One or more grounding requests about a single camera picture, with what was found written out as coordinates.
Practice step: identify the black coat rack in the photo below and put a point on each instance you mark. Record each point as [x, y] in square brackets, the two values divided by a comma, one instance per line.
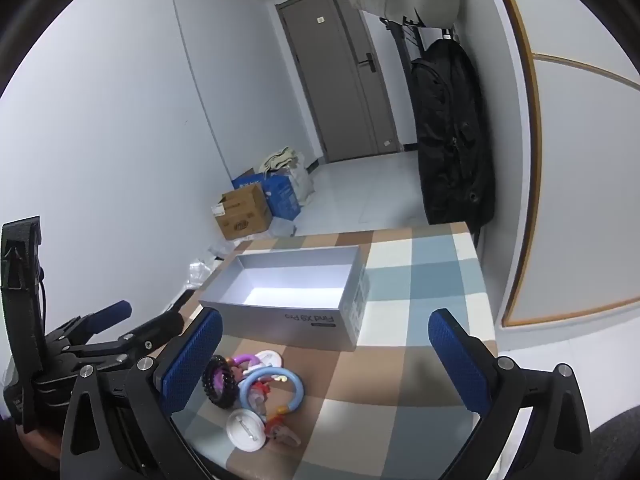
[400, 60]

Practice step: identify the white round pin badge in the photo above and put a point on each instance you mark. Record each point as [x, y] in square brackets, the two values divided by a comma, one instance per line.
[245, 430]

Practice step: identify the person's left hand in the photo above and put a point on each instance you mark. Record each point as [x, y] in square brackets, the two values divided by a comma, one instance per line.
[37, 447]

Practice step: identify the wood-framed white panel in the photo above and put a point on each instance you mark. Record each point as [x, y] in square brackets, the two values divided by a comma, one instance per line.
[585, 185]

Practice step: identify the brown cardboard box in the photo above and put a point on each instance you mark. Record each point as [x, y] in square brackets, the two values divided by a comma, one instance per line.
[245, 212]

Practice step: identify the clear plastic wrapping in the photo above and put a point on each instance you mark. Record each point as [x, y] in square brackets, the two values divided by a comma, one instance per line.
[200, 267]

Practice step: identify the black backpack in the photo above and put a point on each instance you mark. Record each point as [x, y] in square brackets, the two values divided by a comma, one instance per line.
[450, 135]

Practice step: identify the grey cardboard box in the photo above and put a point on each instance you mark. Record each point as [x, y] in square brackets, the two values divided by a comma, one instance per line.
[280, 322]

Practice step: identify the grey door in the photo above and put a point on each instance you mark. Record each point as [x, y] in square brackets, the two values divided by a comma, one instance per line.
[340, 85]

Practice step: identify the cartoon round pin badge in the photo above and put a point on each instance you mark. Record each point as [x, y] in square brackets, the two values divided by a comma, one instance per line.
[270, 358]

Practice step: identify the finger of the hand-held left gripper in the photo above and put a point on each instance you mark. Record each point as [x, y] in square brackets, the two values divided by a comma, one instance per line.
[112, 310]
[145, 335]

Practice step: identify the blue cardboard box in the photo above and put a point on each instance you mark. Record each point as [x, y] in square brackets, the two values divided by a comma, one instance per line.
[282, 195]

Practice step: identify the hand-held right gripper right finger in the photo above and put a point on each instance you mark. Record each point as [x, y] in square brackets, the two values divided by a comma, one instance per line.
[460, 360]

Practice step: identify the checked tablecloth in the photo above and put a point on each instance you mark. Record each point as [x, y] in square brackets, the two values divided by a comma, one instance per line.
[400, 385]

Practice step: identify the white bag with cloth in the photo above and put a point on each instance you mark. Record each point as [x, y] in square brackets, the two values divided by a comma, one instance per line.
[297, 172]

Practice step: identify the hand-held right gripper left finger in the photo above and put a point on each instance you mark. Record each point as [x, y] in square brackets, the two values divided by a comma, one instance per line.
[192, 360]

